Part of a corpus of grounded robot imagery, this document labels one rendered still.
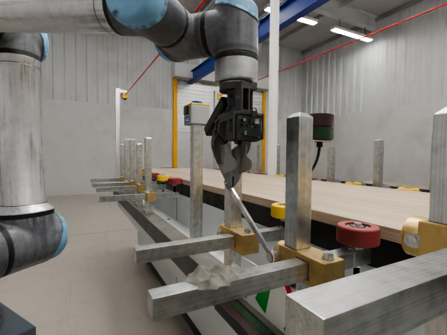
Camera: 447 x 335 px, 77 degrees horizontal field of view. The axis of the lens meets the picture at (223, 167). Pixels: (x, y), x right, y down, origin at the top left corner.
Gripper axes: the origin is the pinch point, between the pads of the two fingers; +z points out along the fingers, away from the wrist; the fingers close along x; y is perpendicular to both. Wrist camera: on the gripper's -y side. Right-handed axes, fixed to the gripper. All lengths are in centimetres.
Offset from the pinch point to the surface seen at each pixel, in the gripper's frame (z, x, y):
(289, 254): 13.2, 5.3, 13.1
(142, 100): -163, 138, -759
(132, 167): 3, 7, -161
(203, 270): 11.6, -13.4, 15.9
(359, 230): 8.6, 17.2, 19.0
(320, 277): 14.5, 5.3, 20.8
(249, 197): 9.9, 26.7, -32.9
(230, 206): 7.9, 6.1, -10.8
